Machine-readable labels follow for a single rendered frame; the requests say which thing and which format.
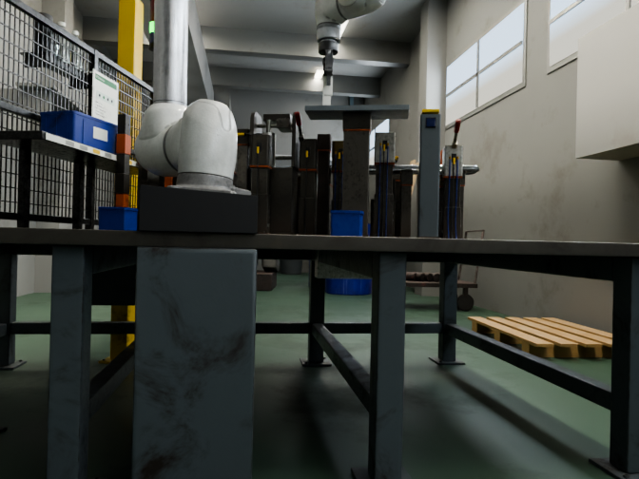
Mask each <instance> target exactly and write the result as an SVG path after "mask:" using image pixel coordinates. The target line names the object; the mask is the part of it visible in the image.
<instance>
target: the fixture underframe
mask: <svg viewBox="0 0 639 479"><path fill-rule="evenodd" d="M137 247H139V246H100V245H55V244H10V243H0V370H14V369H16V368H18V367H20V366H21V365H23V364H25V363H27V361H26V360H23V359H19V360H15V335H50V338H49V375H48V446H47V479H106V478H100V477H95V478H87V449H88V420H89V419H90V418H91V417H92V416H93V415H94V414H95V413H96V412H97V411H98V410H99V409H100V408H101V406H102V405H103V404H104V403H105V402H106V401H107V399H108V398H109V397H110V396H111V395H112V393H113V392H114V391H115V390H116V389H117V388H118V387H119V385H120V384H121V383H122V382H123V381H124V380H125V378H126V377H127V376H128V375H129V374H130V372H131V371H132V370H133V369H134V341H133V342H131V343H130V344H129V345H128V346H127V347H126V348H125V349H124V350H123V351H122V352H120V353H119V354H118V355H117V356H116V357H115V358H114V359H113V360H112V361H110V362H109V363H108V364H107V365H106V366H105V367H104V368H103V369H102V370H101V371H100V372H98V373H97V374H96V375H95V376H94V377H93V378H92V379H91V380H89V375H90V338H91V335H123V334H135V321H91V305H121V306H134V305H135V297H136V259H137ZM257 251H258V257H257V259H299V260H310V278H309V317H308V321H256V334H308V357H307V358H300V362H301V365H302V367H328V366H332V364H331V363H330V361H329V360H328V358H327V357H324V356H323V351H325V352H326V354H327V355H328V357H329V358H330V359H331V361H332V362H333V364H334V365H335V366H336V368H337V369H338V370H339V372H340V374H341V375H342V376H343V378H344V379H345V381H346V382H347V383H348V385H349V386H350V388H351V389H352V390H353V392H354V393H355V394H356V396H357V397H358V399H359V400H360V402H361V403H362V405H363V406H364V407H365V409H366V410H367V412H368V413H369V444H368V468H351V471H352V474H353V476H354V478H355V479H412V478H411V476H410V475H409V474H408V472H407V471H406V469H405V468H404V467H403V466H402V428H403V387H404V345H405V334H438V356H429V359H431V360H432V361H434V362H435V363H436V364H437V365H465V362H463V361H461V360H459V359H458V358H456V357H455V342H456V340H457V339H458V340H460V341H462V342H465V343H467V344H469V345H471V346H473V347H475V348H477V349H479V350H481V351H483V352H485V353H487V354H491V355H493V356H495V357H497V358H499V359H501V360H503V361H506V362H508V363H510V364H512V365H514V366H515V367H517V368H520V369H522V370H524V371H526V372H528V373H530V374H534V375H536V376H538V377H540V378H542V379H544V380H546V381H549V382H551V383H552V384H554V385H556V386H558V387H561V388H563V389H565V390H567V391H569V392H571V393H575V394H577V395H579V396H581V397H583V398H585V399H587V400H589V401H591V402H593V403H595V404H597V405H599V406H601V407H604V408H606V409H608V410H610V457H607V458H589V462H590V463H592V464H593V465H595V466H596V467H598V468H599V469H601V470H602V471H604V472H605V473H607V474H608V475H610V476H611V477H613V478H615V479H639V258H636V257H591V256H546V255H501V254H457V253H412V252H367V251H322V250H279V249H257ZM18 255H43V256H52V264H51V302H50V321H16V297H17V260H18ZM406 262H440V276H439V318H438V322H417V321H405V303H406ZM458 264H464V265H472V266H481V267H490V268H498V269H506V270H515V271H523V272H532V273H540V274H549V275H558V276H566V277H575V278H591V279H600V280H608V281H613V304H612V350H611V386H610V385H608V384H605V383H603V382H600V381H598V380H595V379H593V378H590V377H588V376H585V375H583V374H580V373H577V372H575V371H572V370H570V369H567V368H565V367H562V366H559V365H557V364H554V363H552V362H550V361H548V360H545V359H543V358H540V357H538V356H535V355H533V354H529V353H526V352H524V351H521V350H519V349H516V348H515V347H512V346H510V345H507V344H505V343H502V342H500V341H497V340H495V339H492V338H490V337H487V336H485V335H482V334H479V333H477V332H474V331H472V330H469V329H466V328H464V327H461V326H459V325H456V300H457V265H458ZM326 278H356V279H371V280H372V320H371V321H324V301H325V279H326ZM332 334H371V361H370V374H368V373H367V372H366V371H365V370H364V368H363V367H362V366H361V365H360V364H359V363H358V362H357V361H356V360H355V359H354V358H353V357H352V355H351V354H350V353H349V352H348V351H347V350H346V349H345V348H344V347H343V346H342V345H341V344H340V343H339V341H338V340H337V339H336V338H335V337H334V336H333V335H332Z"/></svg>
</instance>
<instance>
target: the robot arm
mask: <svg viewBox="0 0 639 479"><path fill-rule="evenodd" d="M384 3H385V0H316V6H315V17H316V22H317V42H318V43H319V55H321V56H324V57H323V60H322V64H323V76H324V79H323V94H322V105H331V96H333V76H332V75H333V73H332V72H333V64H334V58H333V56H336V55H338V53H339V43H340V35H341V25H342V24H344V23H345V22H346V21H348V20H350V19H354V18H359V17H362V16H365V15H368V14H370V13H372V12H374V11H376V10H378V9H379V8H381V7H382V6H383V4H384ZM187 34H188V0H154V67H153V105H151V106H150V107H149V108H148V109H147V110H146V111H145V114H144V118H143V122H142V125H141V129H140V132H139V135H138V136H137V138H136V141H135V146H134V149H135V156H136V159H137V161H138V163H139V164H140V165H141V167H143V168H144V169H145V170H147V171H148V172H150V173H152V174H155V175H158V176H162V177H177V181H176V185H168V186H167V187H173V188H182V189H192V190H202V191H212V192H223V193H232V194H243V195H251V191H249V190H245V189H240V188H237V187H235V186H234V185H233V177H234V171H235V165H236V158H237V140H238V134H237V127H236V123H235V119H234V116H233V114H232V112H231V111H230V110H229V108H228V107H227V105H225V104H223V103H220V102H216V101H212V100H206V99H200V100H197V101H195V102H194V103H191V104H190V105H189V106H187Z"/></svg>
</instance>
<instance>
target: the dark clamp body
mask: <svg viewBox="0 0 639 479"><path fill-rule="evenodd" d="M318 156H319V152H318V140H317V139H304V142H300V168H299V171H300V198H299V232H298V234H297V235H315V234H317V182H318Z"/></svg>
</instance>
